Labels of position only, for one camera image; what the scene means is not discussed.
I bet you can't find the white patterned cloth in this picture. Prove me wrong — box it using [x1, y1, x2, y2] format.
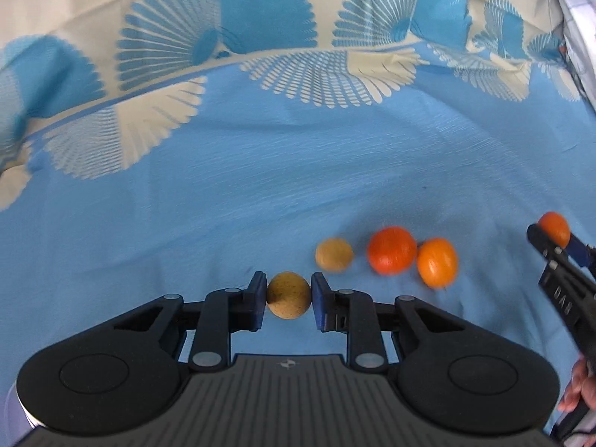
[542, 0, 596, 112]

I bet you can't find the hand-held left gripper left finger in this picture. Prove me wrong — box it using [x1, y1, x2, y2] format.
[112, 271, 268, 373]

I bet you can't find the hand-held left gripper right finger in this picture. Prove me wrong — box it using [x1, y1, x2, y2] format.
[311, 272, 471, 373]

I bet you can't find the pale lavender plate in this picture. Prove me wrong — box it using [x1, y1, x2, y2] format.
[0, 382, 29, 435]

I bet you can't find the yellow-brown longan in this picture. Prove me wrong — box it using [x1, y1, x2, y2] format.
[267, 271, 312, 320]
[315, 238, 355, 273]

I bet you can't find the blue fan-print bedsheet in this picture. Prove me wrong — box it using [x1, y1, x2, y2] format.
[0, 0, 596, 447]

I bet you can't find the orange tomato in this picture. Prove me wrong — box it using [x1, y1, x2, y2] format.
[367, 226, 418, 275]
[416, 238, 459, 288]
[538, 212, 571, 248]

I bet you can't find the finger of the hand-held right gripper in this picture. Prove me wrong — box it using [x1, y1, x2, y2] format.
[568, 235, 596, 285]
[527, 223, 569, 264]

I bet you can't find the person's right hand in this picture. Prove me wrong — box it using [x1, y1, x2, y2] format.
[558, 356, 594, 413]

